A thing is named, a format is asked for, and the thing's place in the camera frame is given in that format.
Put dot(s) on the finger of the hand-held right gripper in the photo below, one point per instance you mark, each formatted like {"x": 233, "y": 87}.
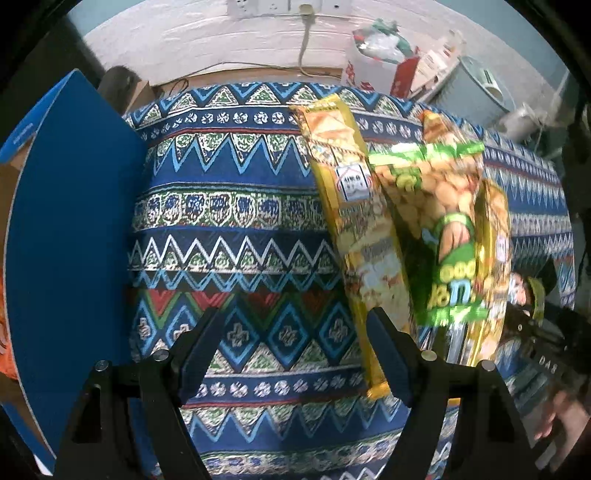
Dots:
{"x": 528, "y": 330}

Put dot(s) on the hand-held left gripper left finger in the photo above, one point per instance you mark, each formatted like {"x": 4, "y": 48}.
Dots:
{"x": 203, "y": 350}

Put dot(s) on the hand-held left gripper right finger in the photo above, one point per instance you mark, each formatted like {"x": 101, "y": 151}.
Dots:
{"x": 392, "y": 360}

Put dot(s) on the black snack packet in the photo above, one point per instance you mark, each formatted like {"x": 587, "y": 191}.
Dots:
{"x": 521, "y": 290}

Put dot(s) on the long gold snack packet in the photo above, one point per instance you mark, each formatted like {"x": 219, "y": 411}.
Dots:
{"x": 355, "y": 221}
{"x": 497, "y": 240}

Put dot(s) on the green peanut snack packet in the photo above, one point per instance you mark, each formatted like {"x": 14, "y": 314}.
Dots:
{"x": 429, "y": 198}

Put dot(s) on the blue cardboard box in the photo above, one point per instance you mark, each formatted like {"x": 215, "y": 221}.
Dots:
{"x": 78, "y": 230}

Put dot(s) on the orange snack packet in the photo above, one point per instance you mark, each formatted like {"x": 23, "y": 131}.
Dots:
{"x": 5, "y": 341}

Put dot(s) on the person's right hand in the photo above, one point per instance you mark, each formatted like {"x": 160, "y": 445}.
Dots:
{"x": 554, "y": 413}

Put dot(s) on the blue patterned tablecloth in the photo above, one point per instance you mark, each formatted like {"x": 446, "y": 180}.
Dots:
{"x": 254, "y": 230}

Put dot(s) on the dark cloth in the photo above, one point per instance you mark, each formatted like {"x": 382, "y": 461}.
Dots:
{"x": 577, "y": 138}

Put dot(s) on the white electric kettle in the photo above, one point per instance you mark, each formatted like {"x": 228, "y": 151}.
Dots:
{"x": 519, "y": 122}

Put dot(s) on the light blue waste bin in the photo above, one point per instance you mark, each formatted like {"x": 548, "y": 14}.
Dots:
{"x": 466, "y": 97}

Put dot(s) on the white paper packaging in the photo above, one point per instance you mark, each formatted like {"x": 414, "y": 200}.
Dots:
{"x": 438, "y": 60}

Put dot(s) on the white and red carton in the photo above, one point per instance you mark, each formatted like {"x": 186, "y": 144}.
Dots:
{"x": 369, "y": 76}

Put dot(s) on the crumpled plastic bags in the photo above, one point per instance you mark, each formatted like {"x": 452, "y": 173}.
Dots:
{"x": 383, "y": 41}

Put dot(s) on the black cloth backdrop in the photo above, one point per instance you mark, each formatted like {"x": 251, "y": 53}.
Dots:
{"x": 78, "y": 50}

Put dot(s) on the white wall socket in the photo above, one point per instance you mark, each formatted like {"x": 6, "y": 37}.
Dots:
{"x": 272, "y": 4}
{"x": 336, "y": 4}
{"x": 293, "y": 3}
{"x": 242, "y": 7}

